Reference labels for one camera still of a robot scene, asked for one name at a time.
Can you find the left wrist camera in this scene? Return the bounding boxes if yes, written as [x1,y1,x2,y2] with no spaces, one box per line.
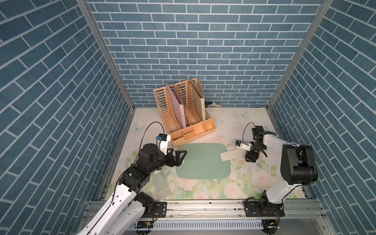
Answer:
[157,133,171,155]

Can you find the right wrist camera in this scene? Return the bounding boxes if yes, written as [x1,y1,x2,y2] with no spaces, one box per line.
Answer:
[235,140,254,151]

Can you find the peach plastic file organizer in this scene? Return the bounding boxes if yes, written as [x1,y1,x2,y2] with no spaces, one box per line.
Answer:
[153,78,216,147]

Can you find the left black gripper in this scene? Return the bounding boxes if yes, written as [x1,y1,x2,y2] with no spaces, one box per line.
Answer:
[146,147,187,174]

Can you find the aluminium front rail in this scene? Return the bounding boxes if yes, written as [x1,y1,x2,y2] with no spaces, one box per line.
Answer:
[152,199,326,220]

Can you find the pink folder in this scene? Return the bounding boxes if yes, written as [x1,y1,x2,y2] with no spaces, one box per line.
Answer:
[166,85,187,129]

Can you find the green cutting board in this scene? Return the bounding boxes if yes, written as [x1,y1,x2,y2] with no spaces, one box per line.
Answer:
[176,143,231,180]

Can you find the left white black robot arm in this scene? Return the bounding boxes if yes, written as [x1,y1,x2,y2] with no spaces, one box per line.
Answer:
[78,144,188,235]

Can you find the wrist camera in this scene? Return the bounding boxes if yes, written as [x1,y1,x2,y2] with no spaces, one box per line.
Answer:
[235,140,254,151]
[157,133,171,155]

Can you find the beige folder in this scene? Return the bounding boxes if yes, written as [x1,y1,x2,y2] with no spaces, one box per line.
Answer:
[189,79,206,121]

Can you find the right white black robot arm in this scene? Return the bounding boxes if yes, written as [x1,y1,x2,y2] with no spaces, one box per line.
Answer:
[236,126,318,218]

